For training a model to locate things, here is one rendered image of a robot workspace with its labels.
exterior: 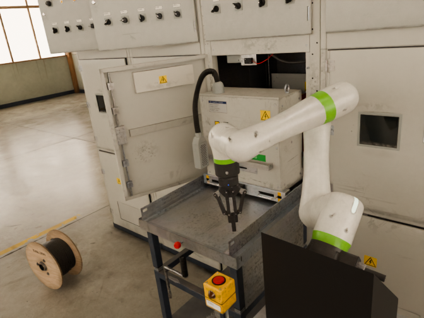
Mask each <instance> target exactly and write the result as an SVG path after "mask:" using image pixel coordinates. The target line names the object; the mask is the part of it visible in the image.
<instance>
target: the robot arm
mask: <svg viewBox="0 0 424 318"><path fill-rule="evenodd" d="M358 101H359V95H358V91H357V89H356V88H355V87H354V86H353V85H352V84H351V83H348V82H345V81H339V82H336V83H333V84H331V85H329V86H327V87H325V88H323V89H321V90H319V91H317V92H315V93H314V94H312V95H310V96H309V97H307V98H305V99H303V100H302V101H300V102H298V103H297V104H295V105H294V106H292V107H290V108H289V109H286V110H285V111H283V112H281V113H279V114H277V115H275V116H273V117H271V118H269V119H266V120H265V121H262V122H259V123H257V124H254V125H252V126H249V127H246V128H243V129H237V128H236V127H234V126H232V125H231V124H229V123H225V122H222V123H219V124H216V125H215V126H213V127H212V128H211V130H210V132H209V135H208V141H209V145H210V147H211V150H212V153H213V161H214V166H215V175H216V176H217V177H218V182H219V188H218V190H217V191H215V192H214V193H213V195H214V197H215V198H216V199H217V201H218V204H219V206H220V209H221V212H222V213H223V215H227V216H228V222H229V223H232V231H233V232H236V223H235V222H238V214H241V213H242V208H243V203H244V196H245V195H246V193H247V190H246V189H243V188H241V187H240V185H239V177H238V174H239V173H240V167H239V163H244V162H248V161H249V160H251V159H253V158H254V157H255V156H257V155H258V154H260V153H262V152H263V151H265V150H266V149H268V148H270V147H272V146H274V145H275V144H277V143H279V142H281V141H283V140H285V139H288V138H290V137H292V136H294V135H296V134H299V133H303V148H304V161H303V183H302V194H301V199H300V207H299V212H298V213H299V217H300V219H301V221H302V223H303V224H304V225H305V226H306V227H308V228H311V229H313V232H312V238H311V241H310V243H309V244H308V246H306V248H305V249H308V250H311V251H314V252H316V253H319V254H322V255H324V256H327V257H330V258H332V259H335V260H337V261H341V262H343V263H346V264H349V265H351V266H354V267H356V268H359V269H362V270H364V271H368V272H369V273H373V274H374V275H376V277H378V279H380V280H381V281H383V282H385V278H386V275H384V274H381V273H378V272H376V271H373V270H371V269H369V268H367V265H366V264H364V263H361V259H360V257H359V256H356V255H354V254H350V253H349V252H348V250H349V249H350V247H351V245H352V242H353V239H354V237H355V234H356V231H357V228H358V225H359V223H360V220H361V217H362V214H363V210H364V207H363V204H362V202H361V201H360V200H359V199H357V198H355V197H353V196H351V195H349V194H346V193H343V192H331V186H330V176H329V143H330V134H331V123H332V121H333V120H336V119H338V118H340V117H342V116H344V115H346V114H349V113H350V112H352V111H353V110H354V109H355V108H356V106H357V104H358ZM239 191H240V193H241V196H240V204H239V208H238V209H237V203H236V198H235V196H236V195H237V194H238V193H239ZM220 193H221V194H222V195H223V196H224V197H225V200H226V205H227V211H226V210H225V207H224V205H223V203H222V200H221V197H220ZM230 197H232V200H233V210H234V212H233V213H231V212H230V202H229V198H230Z"/></svg>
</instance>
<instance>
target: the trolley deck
mask: <svg viewBox="0 0 424 318"><path fill-rule="evenodd" d="M218 188H219V187H218V186H215V185H210V186H209V187H207V188H205V189H203V190H202V191H200V192H199V193H197V194H195V195H193V196H192V197H190V198H188V199H186V200H185V201H183V202H181V203H180V204H178V205H176V206H174V207H173V208H171V209H169V210H168V211H166V212H164V213H162V214H161V215H159V216H157V217H156V218H154V219H152V220H150V221H149V222H145V221H142V217H140V218H138V219H139V225H140V229H142V230H145V231H147V232H150V233H152V234H154V235H157V236H159V237H161V238H163V239H166V240H168V241H171V242H173V243H175V242H181V241H183V243H182V244H181V246H182V247H185V248H186V249H189V250H191V251H194V252H196V253H198V254H201V255H203V256H205V257H208V258H210V259H212V260H214V261H217V262H220V263H222V264H224V265H226V266H229V267H231V268H233V269H236V270H238V269H239V268H240V267H241V266H243V265H244V264H245V263H246V262H247V261H248V260H249V259H250V258H251V257H252V256H253V255H254V254H256V253H257V252H258V251H259V250H260V249H261V248H262V241H261V232H262V233H265V234H268V235H270V236H273V237H274V236H275V235H277V234H278V233H279V232H280V231H281V230H282V229H283V228H284V227H286V226H287V224H289V222H291V221H292V220H293V219H294V218H295V217H296V216H298V215H299V213H298V212H299V207H300V199H301V198H300V199H298V200H297V201H296V202H295V203H293V204H292V205H291V206H290V207H289V208H288V209H286V210H285V211H284V212H283V213H282V214H280V215H279V216H278V217H277V218H276V219H275V220H273V221H272V222H271V223H270V224H269V225H268V226H267V227H265V228H264V229H263V230H261V231H260V232H259V233H258V234H257V235H256V236H255V237H253V238H252V239H251V240H250V241H248V242H247V243H246V244H245V245H244V246H243V247H242V248H240V249H239V250H238V251H237V252H236V253H234V255H232V256H228V255H226V254H224V252H225V251H226V250H227V249H228V241H229V240H230V239H232V238H233V237H234V236H236V234H238V233H239V232H241V231H242V230H243V229H244V228H245V227H247V226H248V225H250V224H251V223H252V222H253V221H254V220H256V219H257V218H258V217H260V216H261V215H262V214H263V213H265V212H266V211H267V210H268V209H269V208H271V207H272V206H274V205H275V204H276V203H277V202H276V201H272V200H268V199H264V198H261V197H257V196H252V195H249V194H246V195H245V196H244V203H243V208H242V213H241V214H238V222H235V223H236V232H233V231H232V223H229V222H228V216H227V215H223V213H222V212H221V209H220V206H219V204H218V201H217V199H216V198H215V197H214V195H213V193H214V192H215V191H217V190H218Z"/></svg>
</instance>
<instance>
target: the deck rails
mask: <svg viewBox="0 0 424 318"><path fill-rule="evenodd" d="M209 186H210V184H206V183H204V175H202V176H200V177H198V178H196V179H194V180H192V181H190V182H189V183H187V184H185V185H183V186H181V187H180V188H178V189H176V190H174V191H172V192H170V193H168V194H166V195H164V196H163V197H161V198H159V199H157V200H155V201H153V202H152V203H150V204H147V205H146V206H144V207H142V208H140V210H141V216H142V221H145V222H149V221H150V220H152V219H154V218H156V217H157V216H159V215H161V214H162V213H164V212H166V211H168V210H169V209H171V208H173V207H174V206H176V205H178V204H180V203H181V202H183V201H185V200H186V199H188V198H190V197H192V196H193V195H195V194H197V193H199V192H200V191H202V190H203V189H205V188H207V187H209ZM301 194H302V183H301V184H300V185H299V186H298V187H296V188H295V189H294V190H292V191H291V192H290V193H289V194H287V195H286V196H285V197H284V198H283V199H281V200H280V201H278V202H277V203H276V204H275V205H274V206H272V207H271V208H269V209H268V210H267V211H266V212H265V213H263V214H262V215H261V216H260V217H258V218H257V219H256V220H254V221H253V222H252V223H251V224H250V225H248V226H247V227H245V228H244V229H243V230H242V231H241V232H239V233H238V234H236V236H234V237H233V238H232V239H230V240H229V241H228V249H227V250H226V251H225V252H224V254H226V255H228V256H232V255H234V253H236V252H237V251H238V250H239V249H240V248H242V247H243V246H244V245H245V244H246V243H247V242H248V241H250V240H251V239H252V238H253V237H255V236H256V235H257V234H258V233H259V232H260V231H261V230H263V229H264V228H265V227H267V226H268V225H269V224H270V223H271V222H272V221H273V220H275V219H276V218H277V217H278V216H279V215H280V214H282V213H283V212H284V211H285V210H286V209H288V208H289V207H290V206H291V205H292V204H293V203H295V202H296V201H297V200H298V199H300V198H301ZM146 208H147V210H146V211H144V212H143V210H144V209H146ZM233 241H234V243H233V244H232V245H230V243H231V242H233Z"/></svg>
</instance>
